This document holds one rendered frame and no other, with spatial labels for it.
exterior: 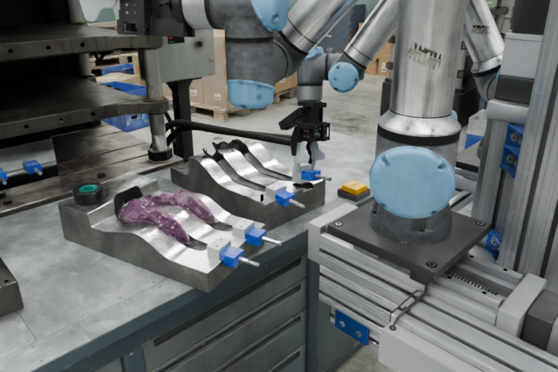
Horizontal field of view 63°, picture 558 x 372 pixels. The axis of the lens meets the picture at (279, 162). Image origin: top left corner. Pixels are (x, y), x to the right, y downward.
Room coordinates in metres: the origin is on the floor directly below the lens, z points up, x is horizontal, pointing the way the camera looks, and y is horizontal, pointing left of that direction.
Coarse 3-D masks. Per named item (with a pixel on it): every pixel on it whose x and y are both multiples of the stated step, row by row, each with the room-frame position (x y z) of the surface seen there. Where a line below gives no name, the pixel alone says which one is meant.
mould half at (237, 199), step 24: (192, 168) 1.41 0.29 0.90; (216, 168) 1.37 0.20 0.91; (240, 168) 1.40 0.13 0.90; (288, 168) 1.44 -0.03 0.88; (192, 192) 1.42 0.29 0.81; (216, 192) 1.31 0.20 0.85; (240, 192) 1.24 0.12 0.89; (264, 192) 1.23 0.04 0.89; (312, 192) 1.29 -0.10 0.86; (240, 216) 1.23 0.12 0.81; (264, 216) 1.15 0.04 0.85; (288, 216) 1.22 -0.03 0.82
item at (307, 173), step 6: (294, 168) 1.29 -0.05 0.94; (306, 168) 1.29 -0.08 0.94; (294, 174) 1.28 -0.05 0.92; (300, 174) 1.27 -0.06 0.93; (306, 174) 1.25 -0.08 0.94; (312, 174) 1.24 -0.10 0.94; (318, 174) 1.25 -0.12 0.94; (294, 180) 1.28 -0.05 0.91; (300, 180) 1.26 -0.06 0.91; (306, 180) 1.28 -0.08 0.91; (312, 180) 1.24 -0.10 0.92; (330, 180) 1.22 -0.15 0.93
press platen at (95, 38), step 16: (0, 32) 1.82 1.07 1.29; (16, 32) 1.82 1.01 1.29; (32, 32) 1.82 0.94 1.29; (48, 32) 1.82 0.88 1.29; (64, 32) 1.82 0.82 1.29; (80, 32) 1.82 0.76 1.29; (96, 32) 1.82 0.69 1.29; (112, 32) 1.81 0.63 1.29; (0, 48) 1.47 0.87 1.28; (16, 48) 1.50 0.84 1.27; (32, 48) 1.54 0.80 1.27; (48, 48) 1.59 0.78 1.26; (64, 48) 1.61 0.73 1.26; (80, 48) 1.64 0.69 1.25; (96, 48) 1.68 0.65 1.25; (112, 48) 1.73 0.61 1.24; (144, 48) 1.74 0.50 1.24
